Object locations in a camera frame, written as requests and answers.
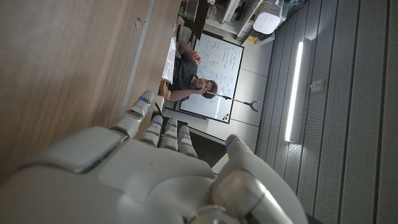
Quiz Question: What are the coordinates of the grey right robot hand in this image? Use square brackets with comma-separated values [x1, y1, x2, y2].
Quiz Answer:
[0, 90, 309, 224]

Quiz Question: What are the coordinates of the black computer monitor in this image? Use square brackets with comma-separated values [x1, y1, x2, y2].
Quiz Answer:
[186, 126, 228, 169]

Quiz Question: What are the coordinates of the seated person in dark shirt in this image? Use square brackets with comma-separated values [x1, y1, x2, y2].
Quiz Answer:
[167, 42, 219, 102]

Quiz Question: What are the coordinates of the black forked pole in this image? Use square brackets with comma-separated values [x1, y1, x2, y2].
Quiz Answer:
[205, 90, 260, 113]

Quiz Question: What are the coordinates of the white plastic bag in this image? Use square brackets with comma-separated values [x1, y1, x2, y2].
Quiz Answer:
[160, 36, 178, 85]

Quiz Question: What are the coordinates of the black framed whiteboard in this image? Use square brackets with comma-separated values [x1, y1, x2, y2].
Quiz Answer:
[178, 32, 245, 124]

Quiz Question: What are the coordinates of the long ceiling light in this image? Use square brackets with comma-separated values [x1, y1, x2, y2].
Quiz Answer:
[284, 38, 312, 144]

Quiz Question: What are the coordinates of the white shelf cabinet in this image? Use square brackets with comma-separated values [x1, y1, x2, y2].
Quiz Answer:
[205, 0, 276, 47]

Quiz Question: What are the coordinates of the white rounded device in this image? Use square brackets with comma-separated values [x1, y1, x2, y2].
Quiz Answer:
[252, 0, 284, 35]

